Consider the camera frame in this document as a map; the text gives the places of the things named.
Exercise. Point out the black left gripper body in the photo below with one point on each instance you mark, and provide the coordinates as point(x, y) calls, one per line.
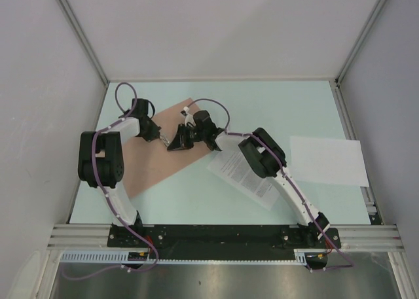
point(152, 130)

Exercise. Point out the blank white paper sheet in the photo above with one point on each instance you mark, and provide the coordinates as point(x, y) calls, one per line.
point(319, 160)

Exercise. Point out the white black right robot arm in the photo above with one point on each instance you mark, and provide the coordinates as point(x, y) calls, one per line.
point(264, 156)

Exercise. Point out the aluminium left corner post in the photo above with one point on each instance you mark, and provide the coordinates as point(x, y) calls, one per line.
point(83, 40)

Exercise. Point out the aluminium right side rail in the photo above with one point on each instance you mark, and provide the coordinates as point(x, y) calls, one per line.
point(358, 169)

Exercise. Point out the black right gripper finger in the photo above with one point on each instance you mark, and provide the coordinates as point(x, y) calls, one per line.
point(176, 144)
point(180, 133)

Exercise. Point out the slotted grey cable duct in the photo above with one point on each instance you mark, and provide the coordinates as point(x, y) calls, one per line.
point(127, 257)

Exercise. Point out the aluminium front frame rail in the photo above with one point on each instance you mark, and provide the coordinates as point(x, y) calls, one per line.
point(360, 238)

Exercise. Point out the printed text paper sheet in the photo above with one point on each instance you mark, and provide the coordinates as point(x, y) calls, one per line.
point(233, 168)

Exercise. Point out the aluminium right corner post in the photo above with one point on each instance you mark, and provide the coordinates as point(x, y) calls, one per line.
point(361, 39)

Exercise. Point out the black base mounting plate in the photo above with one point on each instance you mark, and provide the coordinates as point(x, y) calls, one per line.
point(164, 235)

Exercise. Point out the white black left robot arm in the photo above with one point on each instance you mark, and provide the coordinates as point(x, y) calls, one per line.
point(101, 162)

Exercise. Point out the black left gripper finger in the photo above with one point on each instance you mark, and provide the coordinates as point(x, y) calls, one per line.
point(165, 142)
point(164, 138)

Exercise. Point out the aluminium corner post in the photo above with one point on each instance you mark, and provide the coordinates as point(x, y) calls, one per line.
point(83, 40)
point(361, 39)

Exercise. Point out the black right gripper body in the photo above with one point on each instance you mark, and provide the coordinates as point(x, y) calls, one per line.
point(191, 136)

